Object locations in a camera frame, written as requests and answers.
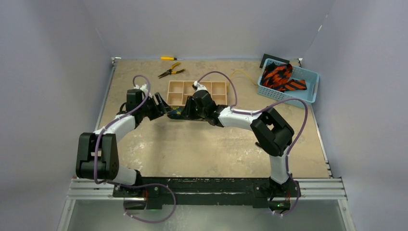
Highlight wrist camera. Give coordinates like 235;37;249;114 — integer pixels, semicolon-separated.
133;83;152;97
192;81;207;92

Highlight light blue plastic basket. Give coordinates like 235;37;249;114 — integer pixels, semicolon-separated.
257;59;320;105

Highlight yellow black pliers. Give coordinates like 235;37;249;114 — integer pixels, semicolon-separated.
158;62;186;78

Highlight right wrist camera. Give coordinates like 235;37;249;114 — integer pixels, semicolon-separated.
192;81;207;92

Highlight yellow handled screwdriver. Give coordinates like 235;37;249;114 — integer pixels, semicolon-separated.
160;56;183;61

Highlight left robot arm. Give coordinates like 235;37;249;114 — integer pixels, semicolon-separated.
76;89;172;197

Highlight black base frame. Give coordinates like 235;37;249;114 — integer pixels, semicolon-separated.
68;177;346;211

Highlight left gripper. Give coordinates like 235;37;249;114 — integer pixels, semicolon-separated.
139;93;172;120

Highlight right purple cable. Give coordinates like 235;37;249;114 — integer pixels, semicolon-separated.
196;70;309;218

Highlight orange black striped tie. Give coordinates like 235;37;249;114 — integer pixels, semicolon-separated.
260;63;307;92

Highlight blue floral tie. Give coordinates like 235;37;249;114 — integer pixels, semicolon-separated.
167;106;204;121

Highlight black handled cutters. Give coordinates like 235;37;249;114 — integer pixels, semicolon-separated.
255;142;263;149

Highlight wooden compartment tray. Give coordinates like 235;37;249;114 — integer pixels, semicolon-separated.
166;80;228;107

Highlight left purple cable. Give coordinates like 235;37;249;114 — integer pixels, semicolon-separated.
93;75;152;186

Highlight black flat box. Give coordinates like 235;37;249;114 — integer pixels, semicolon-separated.
259;53;290;68

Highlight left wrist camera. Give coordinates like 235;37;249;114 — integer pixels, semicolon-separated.
133;83;152;97

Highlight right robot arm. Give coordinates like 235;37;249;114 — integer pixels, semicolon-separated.
181;90;294;196

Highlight yellow cable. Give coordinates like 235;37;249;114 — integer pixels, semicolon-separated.
229;69;259;88

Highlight purple cable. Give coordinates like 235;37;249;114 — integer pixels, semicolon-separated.
196;70;309;218
93;75;152;186

